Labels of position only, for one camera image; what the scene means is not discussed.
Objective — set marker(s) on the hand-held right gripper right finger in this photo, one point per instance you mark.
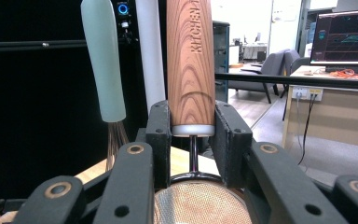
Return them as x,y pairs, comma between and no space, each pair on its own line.
231,146

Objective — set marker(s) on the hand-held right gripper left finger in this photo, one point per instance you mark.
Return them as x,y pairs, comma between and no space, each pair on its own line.
161,146

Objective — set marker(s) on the computer monitor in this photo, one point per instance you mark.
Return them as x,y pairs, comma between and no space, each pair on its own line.
343,37

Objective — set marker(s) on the light wooden desk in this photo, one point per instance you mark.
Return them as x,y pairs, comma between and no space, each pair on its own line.
338,121

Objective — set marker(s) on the black frame bar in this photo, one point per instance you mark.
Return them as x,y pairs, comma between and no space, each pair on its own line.
28,45
292,80

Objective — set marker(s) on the white utensil rack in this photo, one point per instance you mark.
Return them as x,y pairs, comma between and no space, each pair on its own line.
150,56

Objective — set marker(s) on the white wall socket strip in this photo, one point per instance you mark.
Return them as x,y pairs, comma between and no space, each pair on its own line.
307,93

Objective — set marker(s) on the grey office chair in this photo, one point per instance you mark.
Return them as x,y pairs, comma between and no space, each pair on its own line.
270,70

